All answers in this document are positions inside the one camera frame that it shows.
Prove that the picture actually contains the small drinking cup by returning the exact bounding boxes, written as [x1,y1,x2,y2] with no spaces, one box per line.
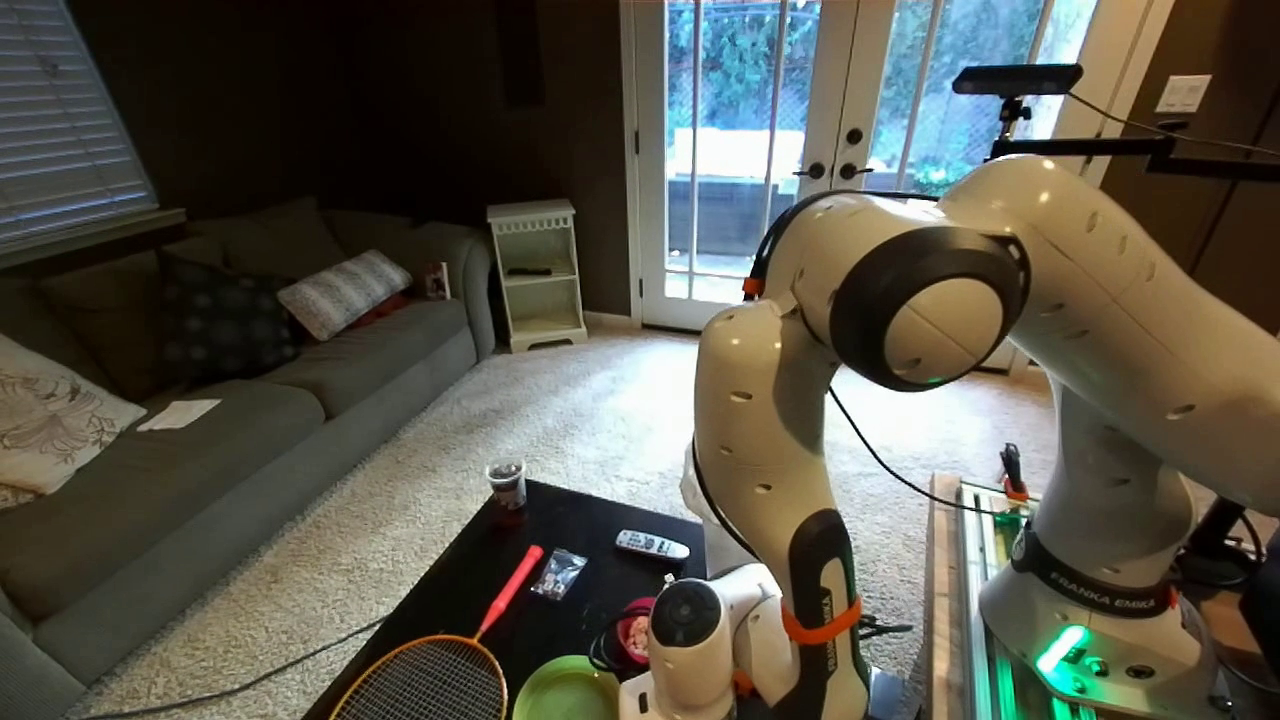
[485,460,530,516]

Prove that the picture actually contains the black coffee table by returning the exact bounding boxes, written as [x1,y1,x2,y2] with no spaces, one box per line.
[298,477,711,720]

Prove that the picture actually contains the small white shelf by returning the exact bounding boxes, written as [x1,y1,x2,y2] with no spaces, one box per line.
[485,196,591,355]

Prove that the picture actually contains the red bowl with cereal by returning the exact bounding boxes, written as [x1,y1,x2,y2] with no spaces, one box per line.
[603,591,662,673]

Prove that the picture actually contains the white floral pillow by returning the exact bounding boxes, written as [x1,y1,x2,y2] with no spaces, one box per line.
[0,333,153,512]

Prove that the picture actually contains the white remote control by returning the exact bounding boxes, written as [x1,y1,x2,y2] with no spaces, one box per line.
[610,528,696,563]

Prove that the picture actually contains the white light switch plate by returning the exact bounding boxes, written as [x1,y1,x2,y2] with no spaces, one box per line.
[1153,71,1216,117]

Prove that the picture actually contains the white french doors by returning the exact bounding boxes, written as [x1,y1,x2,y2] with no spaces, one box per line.
[617,0,1176,335]

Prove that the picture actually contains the grey fabric couch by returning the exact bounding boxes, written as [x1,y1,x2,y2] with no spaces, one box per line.
[0,196,499,720]

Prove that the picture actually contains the white window blinds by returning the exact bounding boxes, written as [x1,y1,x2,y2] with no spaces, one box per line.
[0,0,164,264]

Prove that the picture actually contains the green plastic plate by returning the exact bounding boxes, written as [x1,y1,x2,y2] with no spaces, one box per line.
[508,650,622,720]

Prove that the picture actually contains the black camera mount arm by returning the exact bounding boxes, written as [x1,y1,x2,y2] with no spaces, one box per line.
[988,91,1280,183]

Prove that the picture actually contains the white paper sheet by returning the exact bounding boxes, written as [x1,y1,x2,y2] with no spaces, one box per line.
[130,395,224,435]

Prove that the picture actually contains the black camera bar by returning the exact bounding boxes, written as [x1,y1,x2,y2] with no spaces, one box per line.
[946,58,1086,100]

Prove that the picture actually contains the badminton racket with red handle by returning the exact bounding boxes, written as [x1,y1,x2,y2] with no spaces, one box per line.
[326,540,553,720]

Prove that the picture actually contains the dark patterned pillow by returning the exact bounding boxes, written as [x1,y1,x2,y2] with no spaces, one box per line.
[157,252,298,385]

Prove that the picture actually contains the white striped couch pillow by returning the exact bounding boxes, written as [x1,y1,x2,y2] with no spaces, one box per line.
[270,248,417,343]

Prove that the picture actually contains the clear plastic bag with dice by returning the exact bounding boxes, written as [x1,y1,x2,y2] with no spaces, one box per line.
[525,542,591,603]

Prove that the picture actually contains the black floor cable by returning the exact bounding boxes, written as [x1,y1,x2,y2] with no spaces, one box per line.
[76,613,393,720]

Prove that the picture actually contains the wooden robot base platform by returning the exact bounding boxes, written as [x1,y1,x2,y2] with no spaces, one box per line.
[923,472,1033,720]

